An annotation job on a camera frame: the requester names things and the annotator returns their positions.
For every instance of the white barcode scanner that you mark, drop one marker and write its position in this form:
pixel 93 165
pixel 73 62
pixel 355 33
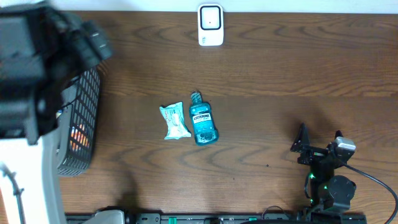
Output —
pixel 210 25

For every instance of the grey plastic shopping basket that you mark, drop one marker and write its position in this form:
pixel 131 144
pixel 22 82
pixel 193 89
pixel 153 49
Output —
pixel 77 123

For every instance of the mint green wipes pack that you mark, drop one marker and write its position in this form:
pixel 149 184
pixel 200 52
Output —
pixel 174 117

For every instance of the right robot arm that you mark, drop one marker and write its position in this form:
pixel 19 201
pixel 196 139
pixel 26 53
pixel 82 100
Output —
pixel 327 192

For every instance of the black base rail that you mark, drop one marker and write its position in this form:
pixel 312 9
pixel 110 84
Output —
pixel 155 218

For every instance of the teal Listerine mouthwash bottle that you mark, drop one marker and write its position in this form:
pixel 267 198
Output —
pixel 201 116

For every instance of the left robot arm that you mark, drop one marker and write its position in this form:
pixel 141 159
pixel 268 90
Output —
pixel 50 90

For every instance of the orange small sachet packet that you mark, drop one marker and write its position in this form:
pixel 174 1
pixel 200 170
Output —
pixel 79 139

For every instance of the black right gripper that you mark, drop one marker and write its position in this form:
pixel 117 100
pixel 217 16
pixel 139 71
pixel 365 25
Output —
pixel 313 154

